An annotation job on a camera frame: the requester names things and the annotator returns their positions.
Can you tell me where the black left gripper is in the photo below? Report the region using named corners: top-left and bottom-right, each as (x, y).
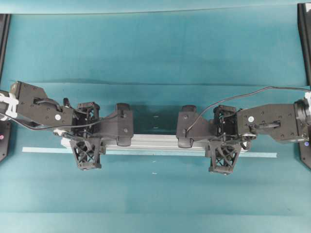
top-left (69, 102), bottom-right (102, 170)

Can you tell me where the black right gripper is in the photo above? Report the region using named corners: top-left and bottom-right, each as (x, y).
top-left (206, 105), bottom-right (243, 174)

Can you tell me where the silver aluminium extrusion rail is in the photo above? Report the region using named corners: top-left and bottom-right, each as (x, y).
top-left (60, 133), bottom-right (250, 156)

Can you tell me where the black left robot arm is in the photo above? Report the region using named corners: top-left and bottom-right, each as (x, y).
top-left (0, 82), bottom-right (102, 170)

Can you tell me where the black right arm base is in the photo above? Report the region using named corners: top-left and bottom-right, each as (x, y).
top-left (296, 2), bottom-right (311, 168)

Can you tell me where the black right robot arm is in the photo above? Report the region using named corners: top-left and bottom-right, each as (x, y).
top-left (207, 92), bottom-right (311, 175)

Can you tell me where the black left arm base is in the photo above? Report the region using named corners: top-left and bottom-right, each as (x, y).
top-left (0, 14), bottom-right (12, 162)

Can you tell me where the light blue tape strip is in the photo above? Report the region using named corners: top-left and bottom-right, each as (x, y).
top-left (22, 147), bottom-right (277, 158)

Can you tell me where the teal table cloth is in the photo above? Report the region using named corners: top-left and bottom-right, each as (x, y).
top-left (0, 5), bottom-right (311, 233)

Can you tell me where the black left camera cable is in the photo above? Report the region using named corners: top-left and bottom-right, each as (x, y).
top-left (14, 98), bottom-right (123, 132)

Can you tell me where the black camera cable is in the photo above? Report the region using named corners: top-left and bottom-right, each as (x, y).
top-left (14, 98), bottom-right (123, 132)
top-left (186, 86), bottom-right (311, 134)

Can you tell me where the black right camera cable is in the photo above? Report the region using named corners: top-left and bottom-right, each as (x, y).
top-left (186, 86), bottom-right (311, 134)

